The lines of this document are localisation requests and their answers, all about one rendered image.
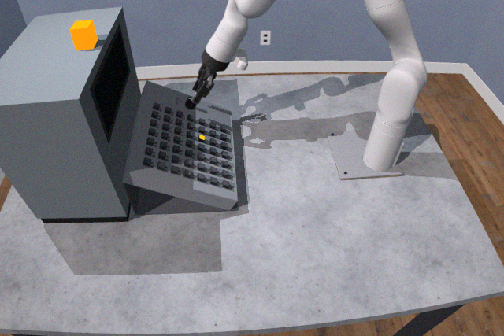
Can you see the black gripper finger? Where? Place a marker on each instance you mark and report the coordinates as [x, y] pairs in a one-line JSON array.
[[195, 87], [206, 86]]

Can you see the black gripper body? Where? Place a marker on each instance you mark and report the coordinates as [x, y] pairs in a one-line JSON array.
[[212, 65]]

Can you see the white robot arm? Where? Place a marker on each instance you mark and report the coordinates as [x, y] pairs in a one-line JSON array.
[[400, 87]]

